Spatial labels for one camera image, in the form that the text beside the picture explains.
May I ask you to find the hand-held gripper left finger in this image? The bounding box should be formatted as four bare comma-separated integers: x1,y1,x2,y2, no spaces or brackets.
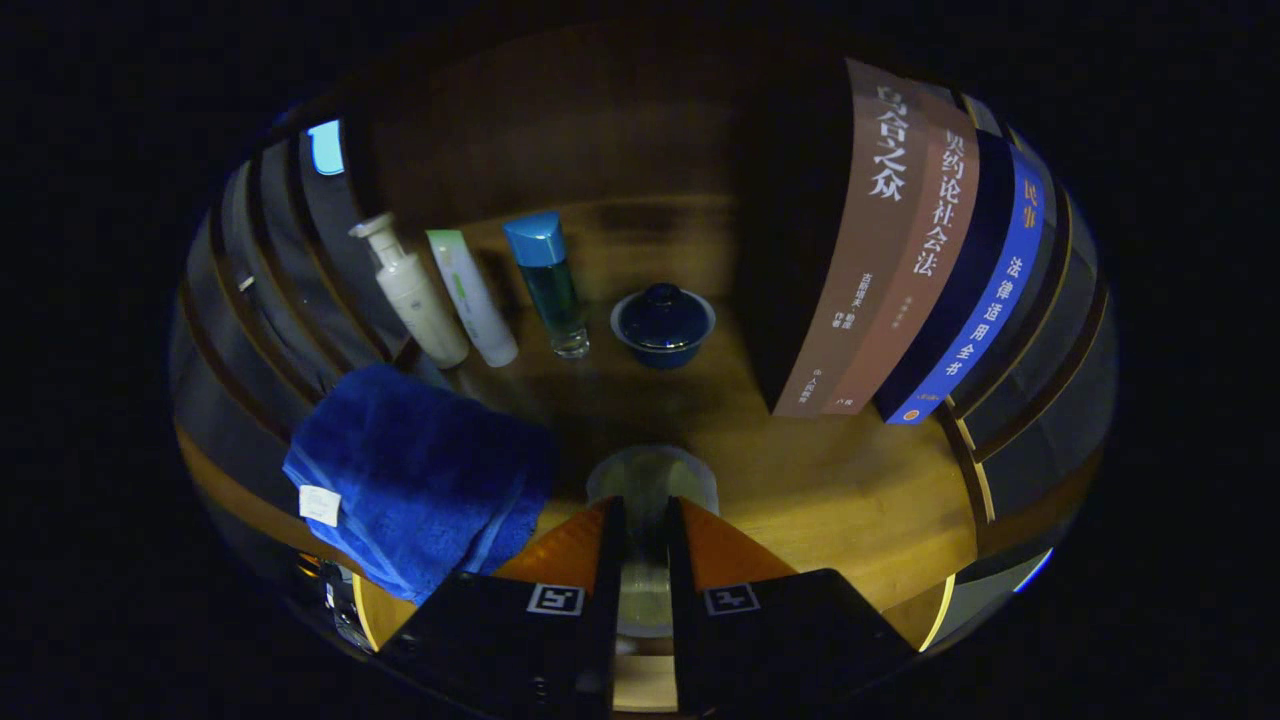
380,497,626,716

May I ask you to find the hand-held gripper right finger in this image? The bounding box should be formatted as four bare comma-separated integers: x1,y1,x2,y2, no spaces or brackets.
668,497,916,716

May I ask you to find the wooden countertop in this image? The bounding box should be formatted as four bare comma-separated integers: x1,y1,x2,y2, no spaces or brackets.
175,195,986,656

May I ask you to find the brown wooden cabinet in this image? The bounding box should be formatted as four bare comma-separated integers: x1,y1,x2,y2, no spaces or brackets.
170,20,1116,651

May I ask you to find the blue folded towel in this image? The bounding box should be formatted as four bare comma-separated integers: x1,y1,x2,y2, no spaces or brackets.
282,363,556,606

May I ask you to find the dark blue lidded cup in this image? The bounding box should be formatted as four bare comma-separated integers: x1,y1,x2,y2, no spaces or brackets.
610,283,717,370

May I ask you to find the white green tube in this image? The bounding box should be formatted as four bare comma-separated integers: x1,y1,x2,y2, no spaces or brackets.
426,229,520,368

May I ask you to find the teal bottle blue cap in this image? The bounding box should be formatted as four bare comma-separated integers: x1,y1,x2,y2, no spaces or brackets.
502,211,591,359

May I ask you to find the white pump bottle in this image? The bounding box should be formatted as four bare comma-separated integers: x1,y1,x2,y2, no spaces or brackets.
348,212,471,369

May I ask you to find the dark brown book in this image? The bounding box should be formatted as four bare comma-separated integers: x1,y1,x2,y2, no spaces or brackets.
740,58,931,418

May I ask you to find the reddish brown book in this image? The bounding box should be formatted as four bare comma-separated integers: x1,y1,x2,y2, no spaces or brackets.
820,100,981,416

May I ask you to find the blue book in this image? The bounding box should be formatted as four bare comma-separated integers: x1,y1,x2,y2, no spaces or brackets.
875,130,1046,426

